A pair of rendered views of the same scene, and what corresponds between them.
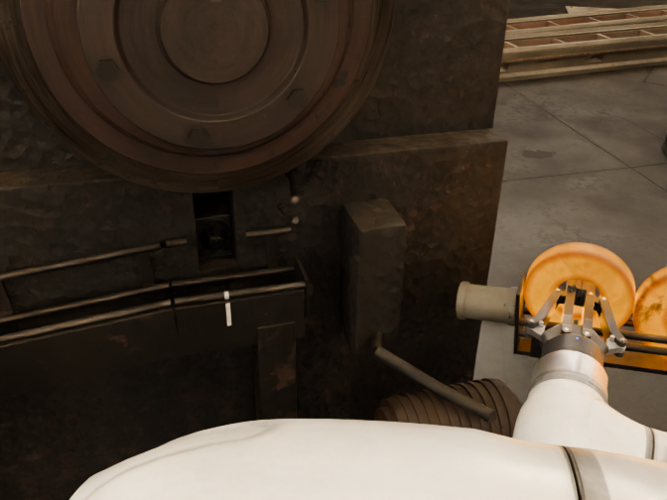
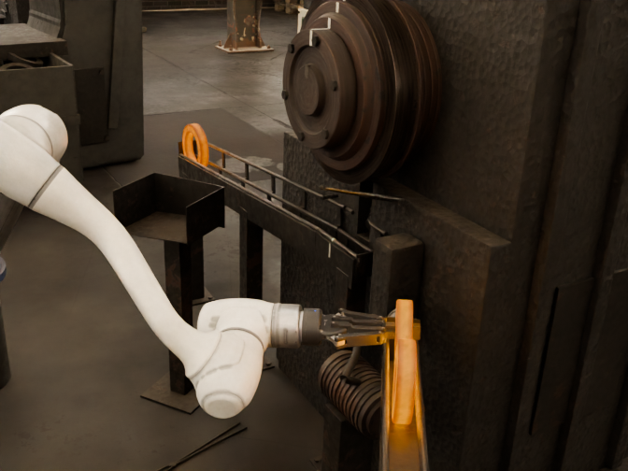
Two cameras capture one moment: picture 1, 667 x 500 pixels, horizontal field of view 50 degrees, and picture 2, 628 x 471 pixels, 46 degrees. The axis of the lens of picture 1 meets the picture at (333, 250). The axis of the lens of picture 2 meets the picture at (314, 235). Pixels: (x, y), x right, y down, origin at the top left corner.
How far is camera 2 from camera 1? 1.64 m
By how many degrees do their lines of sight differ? 66
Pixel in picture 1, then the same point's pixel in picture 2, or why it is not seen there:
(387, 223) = (387, 244)
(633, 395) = not seen: outside the picture
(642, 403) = not seen: outside the picture
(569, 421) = (236, 301)
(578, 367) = (284, 307)
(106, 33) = (287, 79)
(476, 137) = (484, 236)
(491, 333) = not seen: outside the picture
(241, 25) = (311, 91)
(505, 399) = (373, 392)
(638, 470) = (23, 121)
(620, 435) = (235, 318)
